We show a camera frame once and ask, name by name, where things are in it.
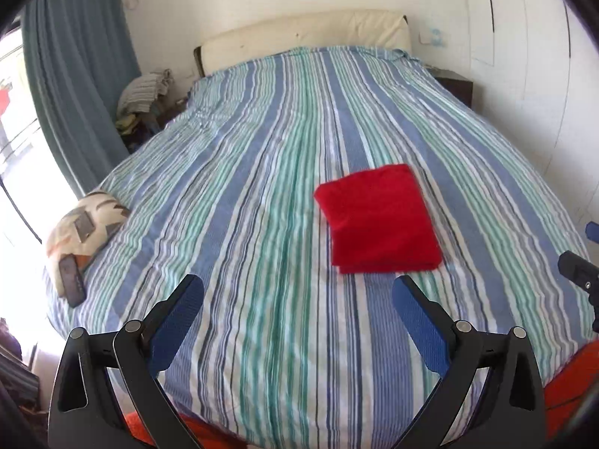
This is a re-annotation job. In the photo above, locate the white wall switch panel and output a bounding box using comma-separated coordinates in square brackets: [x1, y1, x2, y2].
[419, 28, 446, 48]

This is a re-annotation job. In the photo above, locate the dark phone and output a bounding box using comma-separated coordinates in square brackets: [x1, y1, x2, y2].
[58, 256, 88, 309]

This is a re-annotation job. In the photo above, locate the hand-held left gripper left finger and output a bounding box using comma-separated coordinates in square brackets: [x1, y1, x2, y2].
[47, 274, 206, 449]

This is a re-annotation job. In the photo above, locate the patterned pillow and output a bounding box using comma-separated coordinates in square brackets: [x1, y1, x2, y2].
[45, 191, 132, 273]

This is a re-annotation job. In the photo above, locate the dark wooden nightstand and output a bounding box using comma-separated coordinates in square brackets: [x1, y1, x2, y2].
[429, 68, 474, 114]

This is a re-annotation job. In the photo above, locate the red sweater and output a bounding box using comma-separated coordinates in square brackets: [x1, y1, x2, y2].
[313, 164, 444, 275]

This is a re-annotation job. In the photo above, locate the pile of clothes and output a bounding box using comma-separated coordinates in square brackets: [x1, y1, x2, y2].
[115, 69, 189, 151]

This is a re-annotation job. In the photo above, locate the cream padded headboard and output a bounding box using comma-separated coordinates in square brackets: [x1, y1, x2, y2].
[194, 8, 413, 78]

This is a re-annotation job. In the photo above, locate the blue curtain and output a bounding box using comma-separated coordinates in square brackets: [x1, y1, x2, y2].
[21, 0, 142, 198]

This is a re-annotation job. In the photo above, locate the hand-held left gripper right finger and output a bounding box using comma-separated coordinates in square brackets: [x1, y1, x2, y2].
[392, 275, 547, 449]

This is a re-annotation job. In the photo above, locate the bright window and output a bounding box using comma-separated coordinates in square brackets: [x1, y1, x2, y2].
[0, 28, 80, 267]

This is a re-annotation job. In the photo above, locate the striped bedspread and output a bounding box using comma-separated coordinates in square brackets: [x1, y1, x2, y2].
[42, 46, 597, 449]

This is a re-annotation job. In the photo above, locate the dark striped cloth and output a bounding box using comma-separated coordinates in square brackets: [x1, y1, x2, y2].
[0, 317, 44, 433]

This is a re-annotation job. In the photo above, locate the white wardrobe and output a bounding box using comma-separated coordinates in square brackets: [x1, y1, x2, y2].
[461, 0, 599, 225]

